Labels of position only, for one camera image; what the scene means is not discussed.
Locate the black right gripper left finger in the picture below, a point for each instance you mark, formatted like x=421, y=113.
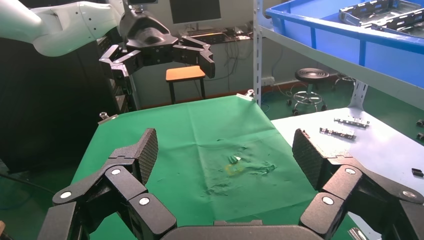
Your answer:
x=122, y=185

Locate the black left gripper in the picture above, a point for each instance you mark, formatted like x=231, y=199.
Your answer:
x=149, y=33

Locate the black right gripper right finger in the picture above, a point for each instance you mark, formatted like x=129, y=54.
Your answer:
x=344, y=185

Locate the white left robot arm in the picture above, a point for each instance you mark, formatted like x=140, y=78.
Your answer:
x=66, y=26

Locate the metal parts in bin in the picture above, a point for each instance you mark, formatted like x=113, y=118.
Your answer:
x=364, y=10

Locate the orange top square stool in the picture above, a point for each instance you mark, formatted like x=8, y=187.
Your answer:
x=184, y=73

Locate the silver binder clip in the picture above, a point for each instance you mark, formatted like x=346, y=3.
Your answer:
x=357, y=234
x=245, y=96
x=107, y=118

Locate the toothed metal strip part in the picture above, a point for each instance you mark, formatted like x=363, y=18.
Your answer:
x=338, y=132
x=351, y=121

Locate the black desktop device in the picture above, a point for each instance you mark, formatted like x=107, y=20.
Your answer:
x=212, y=37

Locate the black computer monitor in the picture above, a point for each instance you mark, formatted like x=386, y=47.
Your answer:
x=195, y=11

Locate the small black plastic piece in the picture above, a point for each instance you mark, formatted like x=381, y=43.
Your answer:
x=417, y=172

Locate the brown wooden desk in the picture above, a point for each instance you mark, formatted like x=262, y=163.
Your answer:
x=236, y=39

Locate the green table cloth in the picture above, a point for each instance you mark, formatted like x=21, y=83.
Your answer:
x=198, y=132

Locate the large black cabinet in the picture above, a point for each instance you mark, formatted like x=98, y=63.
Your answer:
x=49, y=109

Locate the small pale plastic scrap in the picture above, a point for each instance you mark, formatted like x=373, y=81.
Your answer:
x=234, y=159

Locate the black round rolling stool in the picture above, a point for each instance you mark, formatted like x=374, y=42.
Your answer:
x=311, y=75

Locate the grey metal shelf rack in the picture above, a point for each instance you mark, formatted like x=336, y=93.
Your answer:
x=331, y=63

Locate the blue plastic bin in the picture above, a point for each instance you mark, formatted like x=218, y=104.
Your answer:
x=391, y=59

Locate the white wall socket box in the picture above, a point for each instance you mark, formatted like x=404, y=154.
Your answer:
x=267, y=81

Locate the silver sheet metal bracket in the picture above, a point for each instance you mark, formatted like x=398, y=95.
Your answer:
x=400, y=24

